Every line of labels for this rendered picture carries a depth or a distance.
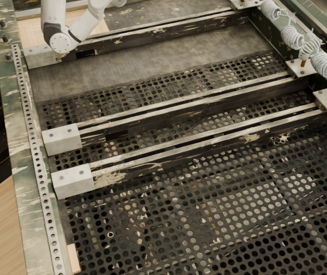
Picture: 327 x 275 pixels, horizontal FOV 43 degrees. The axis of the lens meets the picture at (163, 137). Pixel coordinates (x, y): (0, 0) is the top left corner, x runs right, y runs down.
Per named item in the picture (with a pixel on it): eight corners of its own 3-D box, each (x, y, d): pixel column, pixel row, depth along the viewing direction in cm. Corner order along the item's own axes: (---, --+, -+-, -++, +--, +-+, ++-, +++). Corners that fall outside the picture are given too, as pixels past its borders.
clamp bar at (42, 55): (26, 58, 186) (11, 11, 169) (259, 10, 213) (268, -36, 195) (29, 72, 180) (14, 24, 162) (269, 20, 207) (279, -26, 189)
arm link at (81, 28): (101, 24, 152) (67, 61, 158) (101, 17, 161) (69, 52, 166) (79, 4, 147) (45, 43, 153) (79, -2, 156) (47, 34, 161)
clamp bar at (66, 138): (44, 140, 153) (29, 92, 136) (317, 71, 180) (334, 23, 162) (49, 160, 147) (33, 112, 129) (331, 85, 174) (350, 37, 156)
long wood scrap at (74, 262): (67, 247, 125) (66, 245, 124) (74, 245, 126) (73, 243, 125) (73, 274, 119) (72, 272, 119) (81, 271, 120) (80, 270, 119)
